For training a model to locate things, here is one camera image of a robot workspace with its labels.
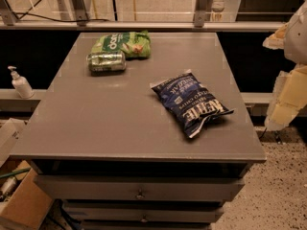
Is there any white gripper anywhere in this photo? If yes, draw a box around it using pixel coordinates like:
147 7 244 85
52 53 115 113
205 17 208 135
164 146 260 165
262 1 307 131

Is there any green soda can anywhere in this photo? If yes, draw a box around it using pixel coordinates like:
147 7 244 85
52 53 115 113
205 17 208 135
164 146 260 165
86 51 126 72

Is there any blue kettle chip bag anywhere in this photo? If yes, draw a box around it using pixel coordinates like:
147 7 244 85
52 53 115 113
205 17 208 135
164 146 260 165
150 70 234 138

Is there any green chip bag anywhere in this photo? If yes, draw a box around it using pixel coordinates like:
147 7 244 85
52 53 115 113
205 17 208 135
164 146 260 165
91 31 151 58

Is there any top drawer knob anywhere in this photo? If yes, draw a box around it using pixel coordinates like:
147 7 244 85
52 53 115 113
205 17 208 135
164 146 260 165
135 191 145 200

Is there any drawer knob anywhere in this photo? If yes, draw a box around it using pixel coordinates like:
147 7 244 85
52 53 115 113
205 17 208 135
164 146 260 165
135 191 145 200
140 216 148 223

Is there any grey drawer cabinet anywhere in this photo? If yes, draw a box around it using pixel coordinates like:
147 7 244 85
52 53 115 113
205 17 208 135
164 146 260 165
12 33 266 230

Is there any white pump bottle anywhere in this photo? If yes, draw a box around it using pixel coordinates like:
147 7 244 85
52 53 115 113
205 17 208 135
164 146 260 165
8 66 34 99

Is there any white cardboard box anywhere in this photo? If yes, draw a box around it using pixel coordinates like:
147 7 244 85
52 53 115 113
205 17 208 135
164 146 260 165
0 118 26 168

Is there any brown cardboard box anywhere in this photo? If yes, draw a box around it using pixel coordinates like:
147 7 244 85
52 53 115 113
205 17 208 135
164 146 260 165
0 169 53 230

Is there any black cable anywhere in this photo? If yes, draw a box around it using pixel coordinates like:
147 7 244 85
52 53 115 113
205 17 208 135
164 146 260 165
12 11 111 23

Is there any green hose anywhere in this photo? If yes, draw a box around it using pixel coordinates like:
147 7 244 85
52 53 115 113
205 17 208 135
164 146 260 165
0 167 32 180

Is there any metal railing frame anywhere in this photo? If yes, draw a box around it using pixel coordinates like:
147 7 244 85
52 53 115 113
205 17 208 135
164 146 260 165
0 0 307 34

